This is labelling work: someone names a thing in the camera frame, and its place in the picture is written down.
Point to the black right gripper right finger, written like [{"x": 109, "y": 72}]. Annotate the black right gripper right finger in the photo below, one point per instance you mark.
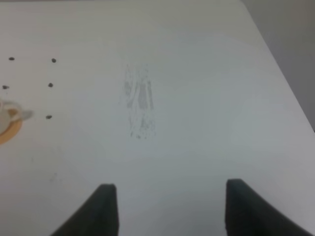
[{"x": 248, "y": 214}]

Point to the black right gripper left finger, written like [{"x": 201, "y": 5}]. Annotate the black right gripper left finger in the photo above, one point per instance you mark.
[{"x": 98, "y": 216}]

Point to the orange coaster front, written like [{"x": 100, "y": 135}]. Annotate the orange coaster front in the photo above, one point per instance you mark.
[{"x": 11, "y": 131}]

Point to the white teacup front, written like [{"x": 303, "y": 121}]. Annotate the white teacup front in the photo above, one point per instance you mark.
[{"x": 10, "y": 112}]

